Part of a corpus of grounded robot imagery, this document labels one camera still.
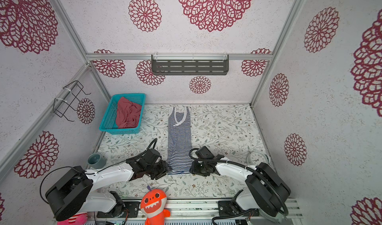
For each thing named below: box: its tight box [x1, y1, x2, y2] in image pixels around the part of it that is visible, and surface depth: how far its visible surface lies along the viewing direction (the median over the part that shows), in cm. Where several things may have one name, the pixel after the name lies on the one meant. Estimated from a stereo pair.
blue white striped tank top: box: [167, 105, 192, 175], surface depth 99 cm
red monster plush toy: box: [140, 185, 171, 225], surface depth 70 cm
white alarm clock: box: [246, 150, 270, 166], surface depth 89 cm
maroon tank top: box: [115, 96, 142, 129], surface depth 114 cm
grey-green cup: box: [87, 152, 107, 170], surface depth 87 cm
